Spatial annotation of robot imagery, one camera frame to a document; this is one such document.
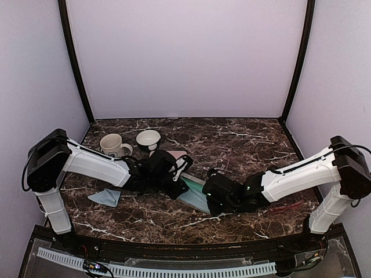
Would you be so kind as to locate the grey case teal lining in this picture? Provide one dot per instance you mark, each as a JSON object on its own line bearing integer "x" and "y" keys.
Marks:
{"x": 194, "y": 184}

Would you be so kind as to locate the clear pink sunglasses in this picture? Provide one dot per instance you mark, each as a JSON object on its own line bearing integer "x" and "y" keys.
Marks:
{"x": 284, "y": 204}

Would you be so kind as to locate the small circuit board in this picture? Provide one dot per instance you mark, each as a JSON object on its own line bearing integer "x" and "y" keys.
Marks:
{"x": 94, "y": 267}

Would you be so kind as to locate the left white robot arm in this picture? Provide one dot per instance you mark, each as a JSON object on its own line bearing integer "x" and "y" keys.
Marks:
{"x": 56, "y": 153}

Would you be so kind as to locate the black frame right post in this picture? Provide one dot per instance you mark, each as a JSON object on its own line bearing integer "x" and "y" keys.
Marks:
{"x": 309, "y": 15}

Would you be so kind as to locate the pink glasses case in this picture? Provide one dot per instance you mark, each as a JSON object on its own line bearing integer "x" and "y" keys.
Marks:
{"x": 177, "y": 154}

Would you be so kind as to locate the white bowl dark exterior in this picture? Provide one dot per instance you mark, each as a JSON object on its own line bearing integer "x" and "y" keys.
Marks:
{"x": 148, "y": 140}

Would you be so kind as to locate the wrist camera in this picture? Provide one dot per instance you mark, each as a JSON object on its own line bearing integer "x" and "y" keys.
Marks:
{"x": 214, "y": 174}
{"x": 182, "y": 164}

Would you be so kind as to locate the black front table rail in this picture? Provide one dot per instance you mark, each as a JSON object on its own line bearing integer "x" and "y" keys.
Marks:
{"x": 280, "y": 248}

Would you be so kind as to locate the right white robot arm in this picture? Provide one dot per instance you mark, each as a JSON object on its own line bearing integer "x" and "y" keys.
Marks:
{"x": 341, "y": 164}

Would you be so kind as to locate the beige ceramic mug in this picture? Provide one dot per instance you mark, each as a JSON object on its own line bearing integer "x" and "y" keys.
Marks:
{"x": 113, "y": 146}

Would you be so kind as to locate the light blue cleaning cloth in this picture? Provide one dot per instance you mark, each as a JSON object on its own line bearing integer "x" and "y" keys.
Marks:
{"x": 195, "y": 200}

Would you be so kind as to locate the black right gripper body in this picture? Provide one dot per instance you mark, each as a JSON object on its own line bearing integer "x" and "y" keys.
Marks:
{"x": 215, "y": 208}

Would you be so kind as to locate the black frame left post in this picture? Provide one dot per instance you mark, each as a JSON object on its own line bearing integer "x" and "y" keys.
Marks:
{"x": 72, "y": 55}

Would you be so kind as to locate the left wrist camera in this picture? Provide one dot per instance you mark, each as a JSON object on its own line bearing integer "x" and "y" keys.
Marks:
{"x": 182, "y": 164}

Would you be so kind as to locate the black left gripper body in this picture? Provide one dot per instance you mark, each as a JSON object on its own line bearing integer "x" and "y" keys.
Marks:
{"x": 171, "y": 192}

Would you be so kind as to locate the white slotted cable duct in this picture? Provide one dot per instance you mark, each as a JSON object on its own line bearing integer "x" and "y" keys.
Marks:
{"x": 121, "y": 270}

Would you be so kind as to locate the black frame post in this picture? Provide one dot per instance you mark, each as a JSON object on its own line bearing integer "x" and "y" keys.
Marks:
{"x": 309, "y": 15}
{"x": 72, "y": 55}

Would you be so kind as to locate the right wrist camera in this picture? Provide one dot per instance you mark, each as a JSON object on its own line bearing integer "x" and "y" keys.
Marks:
{"x": 214, "y": 174}

